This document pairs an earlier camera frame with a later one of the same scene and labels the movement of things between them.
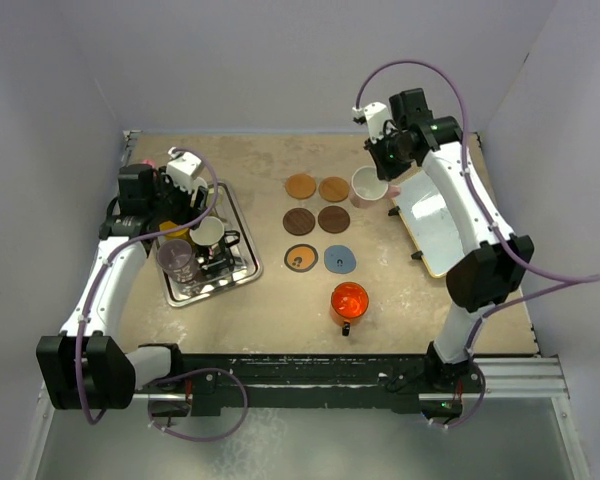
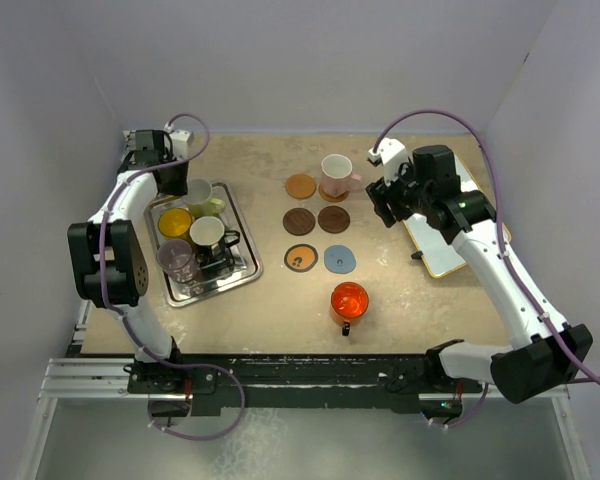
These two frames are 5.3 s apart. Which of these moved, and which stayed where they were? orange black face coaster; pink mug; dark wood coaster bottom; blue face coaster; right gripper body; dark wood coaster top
Moved: pink mug; right gripper body
Stayed: blue face coaster; dark wood coaster bottom; dark wood coaster top; orange black face coaster
